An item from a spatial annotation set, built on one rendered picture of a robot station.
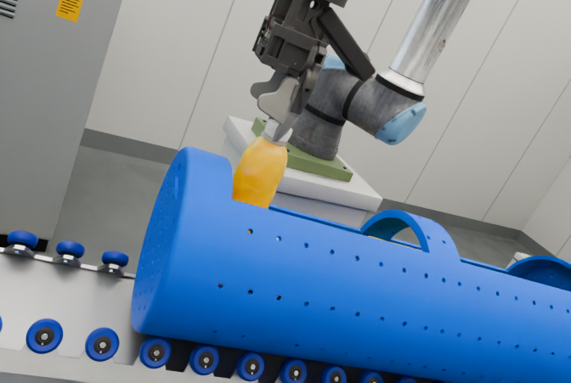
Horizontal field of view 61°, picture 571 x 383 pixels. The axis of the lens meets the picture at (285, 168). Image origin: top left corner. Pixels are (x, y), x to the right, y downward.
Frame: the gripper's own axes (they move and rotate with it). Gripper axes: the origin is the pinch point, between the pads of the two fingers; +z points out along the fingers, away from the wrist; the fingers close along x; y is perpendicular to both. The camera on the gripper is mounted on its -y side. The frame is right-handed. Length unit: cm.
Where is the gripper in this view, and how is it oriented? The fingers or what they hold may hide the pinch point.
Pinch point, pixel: (279, 129)
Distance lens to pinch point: 71.2
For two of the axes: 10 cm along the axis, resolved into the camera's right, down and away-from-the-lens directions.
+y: -9.0, -2.7, -3.5
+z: -3.9, 8.6, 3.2
